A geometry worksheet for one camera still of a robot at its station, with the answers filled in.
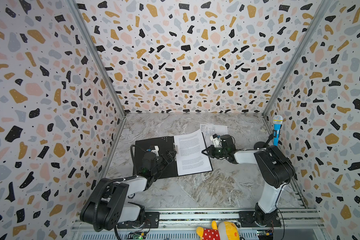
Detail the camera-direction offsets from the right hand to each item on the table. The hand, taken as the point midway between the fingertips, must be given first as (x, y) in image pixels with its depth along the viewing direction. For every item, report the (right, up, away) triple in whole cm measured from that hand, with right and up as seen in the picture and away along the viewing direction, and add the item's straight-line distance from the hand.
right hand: (200, 149), depth 93 cm
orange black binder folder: (-25, +2, +13) cm, 28 cm away
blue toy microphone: (+43, +17, -10) cm, 47 cm away
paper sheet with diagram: (+8, +12, +20) cm, 25 cm away
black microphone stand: (+43, +1, +11) cm, 45 cm away
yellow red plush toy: (+10, -32, -27) cm, 43 cm away
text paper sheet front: (-4, -12, -1) cm, 13 cm away
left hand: (-16, -2, -6) cm, 17 cm away
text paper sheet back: (-6, +1, +9) cm, 10 cm away
